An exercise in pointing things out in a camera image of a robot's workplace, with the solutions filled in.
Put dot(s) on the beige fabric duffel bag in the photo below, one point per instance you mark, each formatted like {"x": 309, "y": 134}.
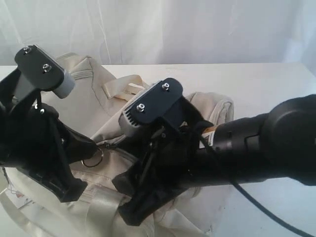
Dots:
{"x": 93, "y": 109}

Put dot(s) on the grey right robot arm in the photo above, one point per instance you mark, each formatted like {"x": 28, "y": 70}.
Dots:
{"x": 281, "y": 143}

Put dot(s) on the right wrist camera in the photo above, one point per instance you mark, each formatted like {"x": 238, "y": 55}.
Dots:
{"x": 153, "y": 106}

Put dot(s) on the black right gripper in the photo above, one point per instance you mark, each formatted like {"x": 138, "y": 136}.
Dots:
{"x": 169, "y": 162}

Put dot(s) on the white backdrop curtain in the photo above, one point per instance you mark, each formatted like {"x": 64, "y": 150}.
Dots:
{"x": 163, "y": 31}

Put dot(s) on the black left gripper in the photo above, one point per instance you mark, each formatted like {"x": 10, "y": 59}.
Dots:
{"x": 40, "y": 146}

